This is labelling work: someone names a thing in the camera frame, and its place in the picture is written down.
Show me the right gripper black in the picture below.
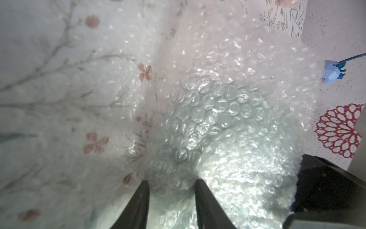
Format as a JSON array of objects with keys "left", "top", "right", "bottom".
[{"left": 283, "top": 155, "right": 366, "bottom": 229}]

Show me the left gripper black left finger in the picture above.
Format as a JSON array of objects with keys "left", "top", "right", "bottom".
[{"left": 111, "top": 180, "right": 150, "bottom": 229}]

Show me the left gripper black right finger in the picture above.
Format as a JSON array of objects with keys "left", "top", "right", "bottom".
[{"left": 195, "top": 179, "right": 236, "bottom": 229}]

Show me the clear bubble wrap sheet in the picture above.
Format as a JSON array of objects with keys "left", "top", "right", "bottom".
[
  {"left": 1, "top": 1, "right": 180, "bottom": 229},
  {"left": 134, "top": 0, "right": 324, "bottom": 229}
]

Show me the orange plate in bubble wrap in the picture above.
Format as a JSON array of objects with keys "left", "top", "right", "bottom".
[{"left": 277, "top": 0, "right": 301, "bottom": 7}]

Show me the blue toy with cord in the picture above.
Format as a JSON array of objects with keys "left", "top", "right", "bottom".
[{"left": 321, "top": 53, "right": 366, "bottom": 84}]

